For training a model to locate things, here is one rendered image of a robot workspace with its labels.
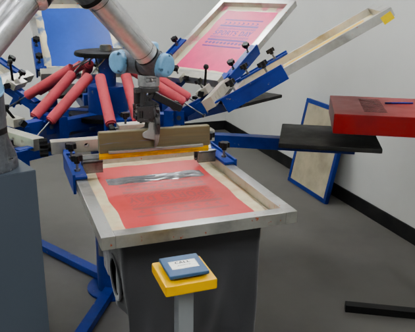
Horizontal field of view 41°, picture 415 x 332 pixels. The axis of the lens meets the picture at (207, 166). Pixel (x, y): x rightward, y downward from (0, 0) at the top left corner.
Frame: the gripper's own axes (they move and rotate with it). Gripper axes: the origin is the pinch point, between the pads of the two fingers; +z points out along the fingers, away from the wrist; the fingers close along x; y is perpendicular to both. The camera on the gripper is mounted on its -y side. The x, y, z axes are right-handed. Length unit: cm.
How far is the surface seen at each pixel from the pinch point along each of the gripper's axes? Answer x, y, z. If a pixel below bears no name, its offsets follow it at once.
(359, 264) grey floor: -70, -149, 108
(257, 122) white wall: -332, -201, 79
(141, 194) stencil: 15.3, 9.2, 13.6
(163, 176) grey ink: 0.8, -2.5, 12.9
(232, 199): 29.0, -18.4, 13.6
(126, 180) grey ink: 0.7, 11.0, 13.1
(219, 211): 37.2, -10.4, 13.6
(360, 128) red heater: -11, -95, 4
